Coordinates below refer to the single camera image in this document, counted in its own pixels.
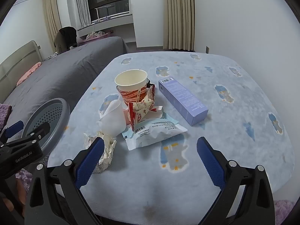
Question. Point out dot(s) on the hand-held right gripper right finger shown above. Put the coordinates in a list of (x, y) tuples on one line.
[(211, 164)]

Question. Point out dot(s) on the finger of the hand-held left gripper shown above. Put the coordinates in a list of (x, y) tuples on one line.
[(14, 127), (38, 132)]

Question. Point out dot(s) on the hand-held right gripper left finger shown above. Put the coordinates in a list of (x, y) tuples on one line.
[(90, 161)]

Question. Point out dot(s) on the grey perforated plastic basket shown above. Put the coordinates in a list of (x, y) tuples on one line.
[(46, 114)]

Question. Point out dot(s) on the white and blue plastic packet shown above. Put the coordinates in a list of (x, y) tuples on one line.
[(154, 133)]

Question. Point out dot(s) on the red and cream snack wrapper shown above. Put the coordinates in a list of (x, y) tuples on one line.
[(140, 107)]

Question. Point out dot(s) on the crumpled printed paper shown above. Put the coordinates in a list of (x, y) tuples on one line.
[(106, 150)]

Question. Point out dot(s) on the light blue printed blanket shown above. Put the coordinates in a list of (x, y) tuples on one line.
[(234, 121)]

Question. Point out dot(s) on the pink pillow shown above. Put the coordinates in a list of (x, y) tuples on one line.
[(28, 73)]

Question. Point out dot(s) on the beige padded headboard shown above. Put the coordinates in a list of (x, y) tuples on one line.
[(14, 61)]

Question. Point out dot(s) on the bed with grey sheet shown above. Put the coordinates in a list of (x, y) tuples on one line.
[(70, 70)]

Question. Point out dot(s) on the purple cardboard box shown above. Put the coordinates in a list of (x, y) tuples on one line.
[(182, 98)]

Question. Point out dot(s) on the white card box red hearts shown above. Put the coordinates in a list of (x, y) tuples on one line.
[(158, 109)]

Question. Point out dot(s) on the patterned cloth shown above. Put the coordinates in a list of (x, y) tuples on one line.
[(51, 56)]

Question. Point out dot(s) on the purple fuzzy cloth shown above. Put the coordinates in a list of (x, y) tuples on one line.
[(283, 212)]

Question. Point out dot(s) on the brown chair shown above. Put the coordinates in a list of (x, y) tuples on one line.
[(58, 43)]

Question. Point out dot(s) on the red and white paper cup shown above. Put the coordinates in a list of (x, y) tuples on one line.
[(131, 79)]

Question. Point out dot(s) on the dark chair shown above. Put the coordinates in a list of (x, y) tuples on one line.
[(69, 35)]

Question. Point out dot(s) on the pile of light clothes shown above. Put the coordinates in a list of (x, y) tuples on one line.
[(95, 35)]

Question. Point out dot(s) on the pink laundry basket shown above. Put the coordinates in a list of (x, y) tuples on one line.
[(103, 37)]

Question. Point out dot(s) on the narrow beige curtain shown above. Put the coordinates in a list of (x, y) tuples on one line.
[(50, 16)]

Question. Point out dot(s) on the white drying rack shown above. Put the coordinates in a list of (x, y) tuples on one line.
[(97, 14)]

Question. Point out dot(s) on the white sheer curtain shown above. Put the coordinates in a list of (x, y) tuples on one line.
[(80, 4)]

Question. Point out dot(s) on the white window desk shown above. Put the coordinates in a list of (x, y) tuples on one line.
[(117, 22)]

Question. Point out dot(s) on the wide beige curtain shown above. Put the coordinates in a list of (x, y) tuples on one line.
[(179, 16)]

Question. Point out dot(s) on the wall outlet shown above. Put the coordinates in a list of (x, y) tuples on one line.
[(207, 49)]

